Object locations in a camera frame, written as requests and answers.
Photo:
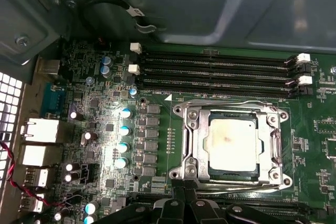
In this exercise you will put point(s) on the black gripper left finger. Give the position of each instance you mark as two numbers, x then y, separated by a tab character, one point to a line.
168	213

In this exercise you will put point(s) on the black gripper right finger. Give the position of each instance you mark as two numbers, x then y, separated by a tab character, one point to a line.
202	213

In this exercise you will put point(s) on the metal socket cover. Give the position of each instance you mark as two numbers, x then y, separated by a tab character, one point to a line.
198	140

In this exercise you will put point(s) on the silver CPU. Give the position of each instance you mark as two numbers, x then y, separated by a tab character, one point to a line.
231	142

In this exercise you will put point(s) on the CPU socket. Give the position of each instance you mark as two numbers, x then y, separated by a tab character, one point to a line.
181	171

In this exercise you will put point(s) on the black RAM slot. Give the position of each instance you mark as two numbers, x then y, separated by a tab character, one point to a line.
210	66
210	76
210	87
294	208
210	57
249	196

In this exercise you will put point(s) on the green motherboard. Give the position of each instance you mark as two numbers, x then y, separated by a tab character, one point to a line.
304	176

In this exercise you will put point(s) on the silver rear port block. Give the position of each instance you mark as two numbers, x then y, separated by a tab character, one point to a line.
34	203
39	178
48	66
39	155
42	130

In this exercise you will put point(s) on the blue port connector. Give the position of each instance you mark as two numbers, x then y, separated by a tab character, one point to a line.
53	100

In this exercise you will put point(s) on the black and grey PC case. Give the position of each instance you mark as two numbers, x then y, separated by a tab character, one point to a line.
183	3

